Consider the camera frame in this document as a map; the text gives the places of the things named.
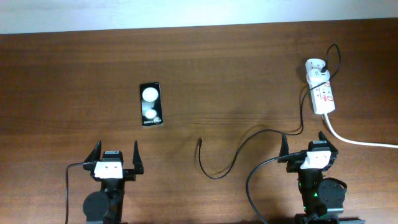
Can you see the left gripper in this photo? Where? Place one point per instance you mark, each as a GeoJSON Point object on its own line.
{"type": "Point", "coordinates": [130, 174]}

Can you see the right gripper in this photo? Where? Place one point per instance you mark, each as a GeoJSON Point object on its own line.
{"type": "Point", "coordinates": [295, 163]}

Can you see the black Galaxy smartphone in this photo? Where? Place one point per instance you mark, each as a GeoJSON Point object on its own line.
{"type": "Point", "coordinates": [151, 104]}

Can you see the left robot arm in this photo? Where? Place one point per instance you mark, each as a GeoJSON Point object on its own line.
{"type": "Point", "coordinates": [106, 205]}

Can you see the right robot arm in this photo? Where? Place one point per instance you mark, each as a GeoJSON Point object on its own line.
{"type": "Point", "coordinates": [322, 196]}

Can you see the white USB charger plug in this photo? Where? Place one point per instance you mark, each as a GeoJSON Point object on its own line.
{"type": "Point", "coordinates": [315, 76]}

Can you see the white power strip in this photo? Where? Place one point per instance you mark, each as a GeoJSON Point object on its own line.
{"type": "Point", "coordinates": [321, 93]}

